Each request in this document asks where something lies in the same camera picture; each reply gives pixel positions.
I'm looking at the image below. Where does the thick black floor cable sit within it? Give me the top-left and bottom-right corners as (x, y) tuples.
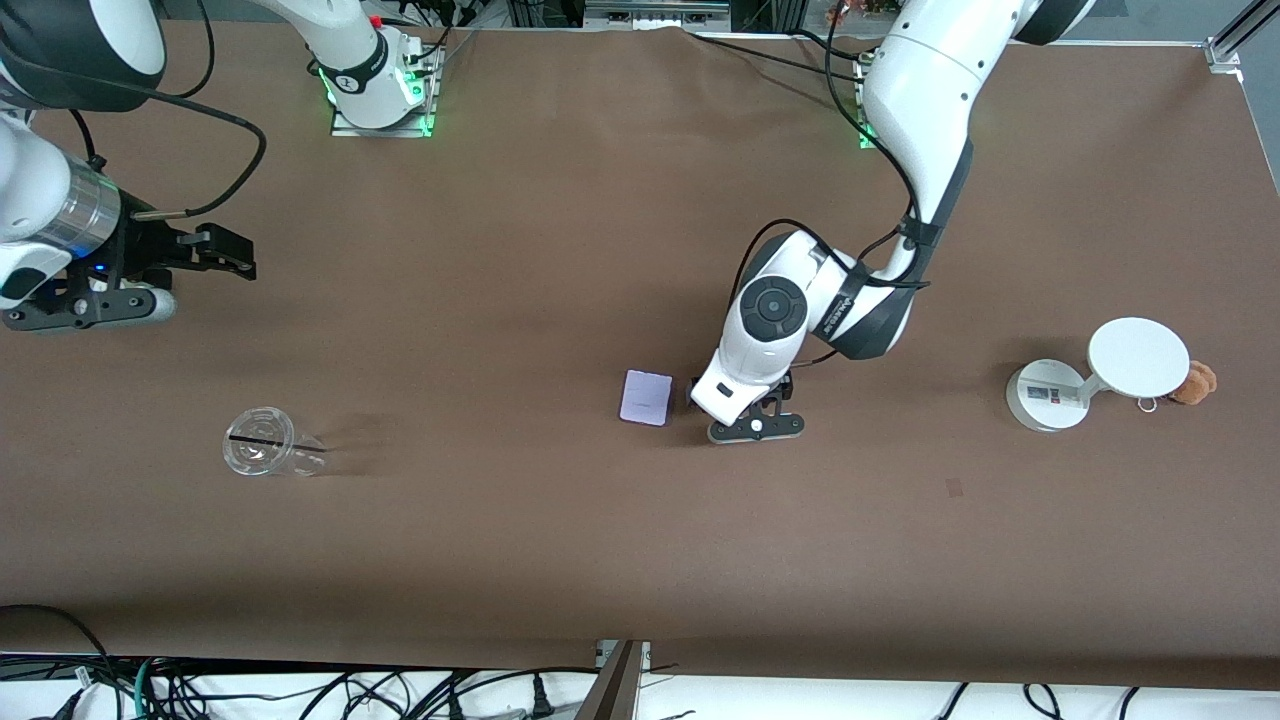
(0, 604), (121, 720)

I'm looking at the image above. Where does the brown teddy keychain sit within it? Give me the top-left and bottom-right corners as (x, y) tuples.
(1137, 360), (1219, 413)

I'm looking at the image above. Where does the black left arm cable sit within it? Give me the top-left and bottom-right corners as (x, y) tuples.
(738, 0), (936, 366)

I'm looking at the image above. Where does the grey metal rail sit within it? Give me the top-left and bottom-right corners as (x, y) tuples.
(585, 0), (733, 29)

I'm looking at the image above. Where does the black table cable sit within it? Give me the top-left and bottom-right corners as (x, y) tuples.
(795, 28), (863, 61)
(690, 35), (863, 81)

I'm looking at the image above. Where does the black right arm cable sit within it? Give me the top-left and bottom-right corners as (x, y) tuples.
(0, 0), (268, 219)

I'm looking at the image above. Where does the brown table cover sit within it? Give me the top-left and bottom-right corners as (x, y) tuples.
(0, 20), (1280, 691)

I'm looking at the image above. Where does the aluminium frame profile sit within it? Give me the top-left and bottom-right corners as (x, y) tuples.
(1205, 0), (1280, 73)

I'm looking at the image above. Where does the black drinking straw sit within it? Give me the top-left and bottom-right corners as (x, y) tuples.
(228, 434), (329, 454)

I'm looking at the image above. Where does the white round stand lamp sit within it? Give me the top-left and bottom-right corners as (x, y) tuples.
(1006, 317), (1191, 433)

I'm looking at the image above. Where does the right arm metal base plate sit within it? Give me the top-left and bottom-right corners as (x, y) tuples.
(330, 45), (441, 139)

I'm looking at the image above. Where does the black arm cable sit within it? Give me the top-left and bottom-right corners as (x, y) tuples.
(738, 0), (936, 366)
(0, 0), (268, 219)

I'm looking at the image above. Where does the grey metal post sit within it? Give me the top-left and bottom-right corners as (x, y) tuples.
(575, 640), (652, 720)

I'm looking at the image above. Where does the clear plastic cup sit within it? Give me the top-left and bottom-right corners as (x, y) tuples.
(222, 406), (329, 478)

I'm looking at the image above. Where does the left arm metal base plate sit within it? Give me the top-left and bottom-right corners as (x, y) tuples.
(853, 55), (886, 151)

